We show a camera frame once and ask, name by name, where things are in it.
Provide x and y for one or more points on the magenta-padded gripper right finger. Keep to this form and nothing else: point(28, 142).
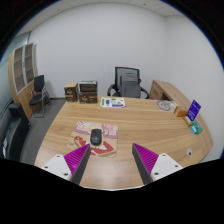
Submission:
point(146, 159)

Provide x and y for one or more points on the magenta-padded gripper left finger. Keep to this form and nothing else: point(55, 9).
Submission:
point(78, 158)

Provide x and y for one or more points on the black computer mouse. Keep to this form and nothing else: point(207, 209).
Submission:
point(96, 136)

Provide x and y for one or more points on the pink cartoon-print mouse pad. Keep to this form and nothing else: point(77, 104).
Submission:
point(108, 143)

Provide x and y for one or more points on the small blue box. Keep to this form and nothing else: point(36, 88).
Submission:
point(192, 129)

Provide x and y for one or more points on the small tan box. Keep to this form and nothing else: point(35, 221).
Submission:
point(188, 121)

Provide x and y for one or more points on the grey mat with circle print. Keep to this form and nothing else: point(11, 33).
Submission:
point(165, 105)

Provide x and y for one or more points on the orange cardboard box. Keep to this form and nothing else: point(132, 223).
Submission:
point(180, 112)

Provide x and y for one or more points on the small green box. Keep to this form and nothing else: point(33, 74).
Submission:
point(197, 127)

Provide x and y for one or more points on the wide brown cardboard box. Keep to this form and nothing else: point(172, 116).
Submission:
point(88, 98)

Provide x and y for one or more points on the white sheet with green-purple print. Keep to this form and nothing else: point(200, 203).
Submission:
point(112, 102)

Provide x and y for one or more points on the tall brown cardboard box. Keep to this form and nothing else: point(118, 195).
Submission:
point(71, 92)

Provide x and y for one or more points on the purple standing card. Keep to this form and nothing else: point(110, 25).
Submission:
point(194, 110)

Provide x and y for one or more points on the black leather sofa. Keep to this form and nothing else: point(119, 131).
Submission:
point(11, 133)

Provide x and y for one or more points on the low wooden side cabinet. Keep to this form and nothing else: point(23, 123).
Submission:
point(165, 90)

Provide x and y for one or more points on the black open box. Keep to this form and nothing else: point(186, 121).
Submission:
point(88, 86)

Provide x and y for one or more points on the grey mesh office chair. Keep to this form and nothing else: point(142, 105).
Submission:
point(129, 83)

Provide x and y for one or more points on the black visitor chair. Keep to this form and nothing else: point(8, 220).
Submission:
point(38, 91)

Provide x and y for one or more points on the wooden shelf unit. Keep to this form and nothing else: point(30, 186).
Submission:
point(21, 73)

